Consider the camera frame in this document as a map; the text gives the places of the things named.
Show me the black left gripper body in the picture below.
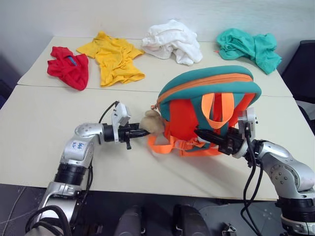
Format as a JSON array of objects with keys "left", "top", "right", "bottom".
[{"left": 117, "top": 124, "right": 133, "bottom": 150}]

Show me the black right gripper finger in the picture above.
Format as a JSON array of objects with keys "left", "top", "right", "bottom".
[
  {"left": 199, "top": 135, "right": 224, "bottom": 149},
  {"left": 194, "top": 129, "right": 228, "bottom": 142}
]

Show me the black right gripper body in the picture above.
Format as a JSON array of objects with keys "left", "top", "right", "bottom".
[{"left": 218, "top": 126, "right": 247, "bottom": 156}]

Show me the orange and teal backpack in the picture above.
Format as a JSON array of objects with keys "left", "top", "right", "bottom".
[{"left": 147, "top": 65, "right": 262, "bottom": 158}]

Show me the beige plush backpack charm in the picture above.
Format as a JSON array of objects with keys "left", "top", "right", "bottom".
[{"left": 138, "top": 110, "right": 166, "bottom": 136}]

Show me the yellow t-shirt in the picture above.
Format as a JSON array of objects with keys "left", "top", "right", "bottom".
[{"left": 76, "top": 30, "right": 146, "bottom": 88}]

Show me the dark rounded shape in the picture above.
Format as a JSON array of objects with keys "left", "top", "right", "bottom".
[
  {"left": 114, "top": 205, "right": 144, "bottom": 236},
  {"left": 173, "top": 204, "right": 210, "bottom": 236}
]

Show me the red garment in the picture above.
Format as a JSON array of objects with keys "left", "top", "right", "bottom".
[{"left": 46, "top": 45, "right": 90, "bottom": 91}]

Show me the white garment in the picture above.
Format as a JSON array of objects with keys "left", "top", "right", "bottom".
[{"left": 141, "top": 19, "right": 204, "bottom": 67}]

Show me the teal garment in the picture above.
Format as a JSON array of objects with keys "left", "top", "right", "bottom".
[{"left": 215, "top": 28, "right": 283, "bottom": 75}]

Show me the black chair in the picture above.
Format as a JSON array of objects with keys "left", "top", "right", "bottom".
[{"left": 281, "top": 39, "right": 315, "bottom": 100}]

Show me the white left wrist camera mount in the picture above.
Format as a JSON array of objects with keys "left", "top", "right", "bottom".
[{"left": 110, "top": 101, "right": 132, "bottom": 144}]

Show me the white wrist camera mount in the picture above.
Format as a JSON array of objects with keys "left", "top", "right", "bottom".
[
  {"left": 237, "top": 107, "right": 259, "bottom": 139},
  {"left": 110, "top": 101, "right": 132, "bottom": 144}
]

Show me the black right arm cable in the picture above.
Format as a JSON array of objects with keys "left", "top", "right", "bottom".
[{"left": 240, "top": 121, "right": 265, "bottom": 236}]

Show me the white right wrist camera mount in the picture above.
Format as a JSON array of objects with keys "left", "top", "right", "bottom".
[{"left": 237, "top": 107, "right": 259, "bottom": 139}]

